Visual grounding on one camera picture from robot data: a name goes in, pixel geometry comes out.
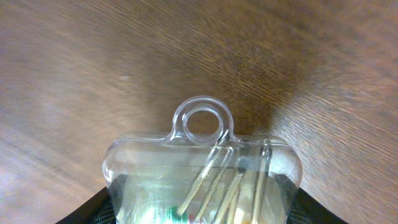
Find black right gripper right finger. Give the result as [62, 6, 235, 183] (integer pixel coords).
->
[287, 188, 347, 224]

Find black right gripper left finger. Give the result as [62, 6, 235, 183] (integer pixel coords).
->
[56, 187, 116, 224]

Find clear case coloured screwdrivers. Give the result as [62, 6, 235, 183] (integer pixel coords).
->
[102, 96, 302, 223]

